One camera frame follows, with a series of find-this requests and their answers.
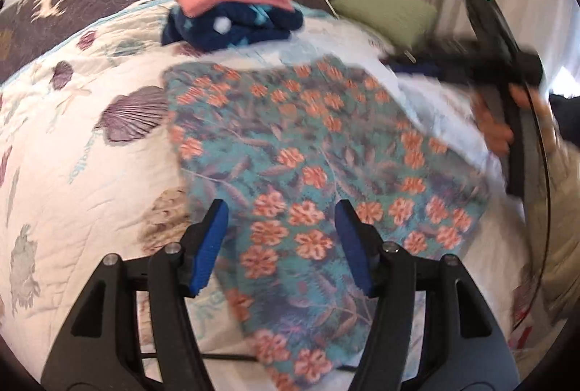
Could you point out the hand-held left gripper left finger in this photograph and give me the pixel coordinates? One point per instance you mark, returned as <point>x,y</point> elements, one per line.
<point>210,246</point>

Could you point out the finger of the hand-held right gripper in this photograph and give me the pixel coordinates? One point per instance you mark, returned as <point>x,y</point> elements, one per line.
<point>421,68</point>

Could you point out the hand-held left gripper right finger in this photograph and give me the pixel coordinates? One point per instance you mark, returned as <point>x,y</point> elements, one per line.
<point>353,246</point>

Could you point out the floral teal and orange garment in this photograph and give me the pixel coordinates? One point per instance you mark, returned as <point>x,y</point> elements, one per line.
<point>294,155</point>

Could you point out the person's right forearm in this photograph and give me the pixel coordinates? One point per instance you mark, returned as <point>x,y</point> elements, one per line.
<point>559,237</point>

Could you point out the person's right hand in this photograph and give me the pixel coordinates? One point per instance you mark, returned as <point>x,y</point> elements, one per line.
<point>491,128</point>

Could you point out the large green pillow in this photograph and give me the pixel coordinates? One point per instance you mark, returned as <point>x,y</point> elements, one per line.
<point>385,10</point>

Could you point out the dark cloth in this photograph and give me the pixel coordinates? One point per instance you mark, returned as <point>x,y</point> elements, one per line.
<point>564,114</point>

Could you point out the white sea-print quilt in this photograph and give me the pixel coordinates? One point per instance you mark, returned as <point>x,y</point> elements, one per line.
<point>90,173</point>

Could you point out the folded navy star-print cloth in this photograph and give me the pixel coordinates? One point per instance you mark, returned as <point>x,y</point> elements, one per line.
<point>235,33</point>

